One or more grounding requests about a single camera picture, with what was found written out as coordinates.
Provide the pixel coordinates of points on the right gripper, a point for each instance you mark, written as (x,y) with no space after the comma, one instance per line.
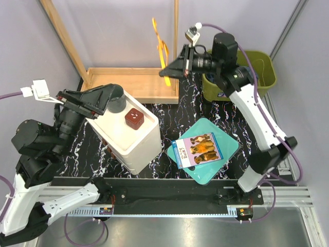
(182,66)

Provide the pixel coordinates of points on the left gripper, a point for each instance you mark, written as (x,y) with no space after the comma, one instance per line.
(91,103)

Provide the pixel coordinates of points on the yellow plastic hanger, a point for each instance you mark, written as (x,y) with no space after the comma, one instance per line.
(162,47)

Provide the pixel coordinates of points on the blue tank top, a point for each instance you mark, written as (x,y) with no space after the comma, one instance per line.
(210,77)

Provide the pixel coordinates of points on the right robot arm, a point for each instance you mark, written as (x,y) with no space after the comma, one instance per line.
(240,86)

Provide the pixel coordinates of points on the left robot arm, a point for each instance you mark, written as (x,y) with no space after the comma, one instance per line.
(41,148)

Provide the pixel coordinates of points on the dark green mug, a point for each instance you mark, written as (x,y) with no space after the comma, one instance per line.
(117,101)

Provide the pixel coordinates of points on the wooden clothes rack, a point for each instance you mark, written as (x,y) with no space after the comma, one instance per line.
(144,84)

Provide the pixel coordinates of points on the red cube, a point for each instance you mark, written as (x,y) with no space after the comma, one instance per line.
(134,118)

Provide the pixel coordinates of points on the white foam box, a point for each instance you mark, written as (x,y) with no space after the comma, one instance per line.
(134,149)

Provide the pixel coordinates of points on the black marble mat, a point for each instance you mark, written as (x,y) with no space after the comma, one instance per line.
(90,158)

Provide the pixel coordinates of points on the dog picture book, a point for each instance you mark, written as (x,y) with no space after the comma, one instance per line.
(196,150)

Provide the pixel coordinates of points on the green plastic basket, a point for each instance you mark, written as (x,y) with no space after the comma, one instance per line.
(264,71)

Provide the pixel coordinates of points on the teal cutting board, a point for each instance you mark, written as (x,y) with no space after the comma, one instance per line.
(202,174)

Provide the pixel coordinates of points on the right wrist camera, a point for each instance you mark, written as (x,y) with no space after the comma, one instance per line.
(192,34)

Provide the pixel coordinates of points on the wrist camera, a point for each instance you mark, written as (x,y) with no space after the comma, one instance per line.
(192,34)
(39,90)

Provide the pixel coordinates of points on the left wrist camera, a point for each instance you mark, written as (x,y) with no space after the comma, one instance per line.
(39,90)

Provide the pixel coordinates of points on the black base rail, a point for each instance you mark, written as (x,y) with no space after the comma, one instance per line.
(170,197)

